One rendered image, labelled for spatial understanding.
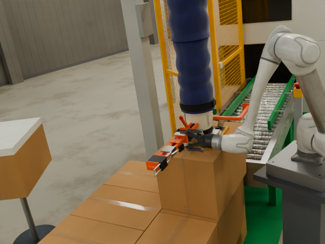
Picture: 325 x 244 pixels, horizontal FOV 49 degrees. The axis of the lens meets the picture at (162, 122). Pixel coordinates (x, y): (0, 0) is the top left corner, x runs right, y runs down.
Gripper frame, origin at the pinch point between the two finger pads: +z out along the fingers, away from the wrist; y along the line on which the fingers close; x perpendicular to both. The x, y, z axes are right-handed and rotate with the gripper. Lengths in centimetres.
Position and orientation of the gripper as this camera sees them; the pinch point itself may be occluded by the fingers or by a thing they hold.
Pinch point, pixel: (180, 139)
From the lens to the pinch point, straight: 210.3
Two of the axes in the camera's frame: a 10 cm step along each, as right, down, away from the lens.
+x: 4.4, -3.8, 8.1
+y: 1.2, 9.2, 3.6
